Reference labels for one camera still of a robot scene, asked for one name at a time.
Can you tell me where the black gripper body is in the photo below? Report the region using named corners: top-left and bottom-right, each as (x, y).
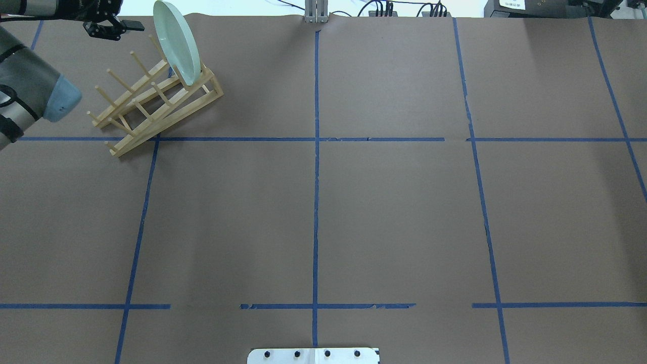
top-left (56, 1), bottom-right (124, 41)

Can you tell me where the pale green plate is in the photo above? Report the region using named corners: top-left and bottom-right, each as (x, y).
top-left (153, 1), bottom-right (202, 86)

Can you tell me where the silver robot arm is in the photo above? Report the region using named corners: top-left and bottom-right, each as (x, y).
top-left (1, 1), bottom-right (144, 148)

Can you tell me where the wooden dish rack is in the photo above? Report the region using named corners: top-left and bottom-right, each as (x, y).
top-left (87, 35), bottom-right (224, 158)

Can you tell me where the black usb hub left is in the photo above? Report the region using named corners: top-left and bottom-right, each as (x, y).
top-left (358, 1), bottom-right (397, 18)

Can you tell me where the black usb hub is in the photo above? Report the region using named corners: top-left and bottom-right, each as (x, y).
top-left (358, 1), bottom-right (397, 18)
top-left (417, 2), bottom-right (451, 18)

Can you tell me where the black usb hub right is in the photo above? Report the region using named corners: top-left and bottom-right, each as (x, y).
top-left (417, 2), bottom-right (451, 18)

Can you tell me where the black computer box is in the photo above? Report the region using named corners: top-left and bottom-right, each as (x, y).
top-left (483, 1), bottom-right (622, 19)

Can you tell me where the grey aluminium frame post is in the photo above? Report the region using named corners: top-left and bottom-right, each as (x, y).
top-left (304, 0), bottom-right (330, 24)

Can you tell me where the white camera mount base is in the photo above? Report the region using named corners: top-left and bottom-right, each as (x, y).
top-left (247, 347), bottom-right (381, 363)

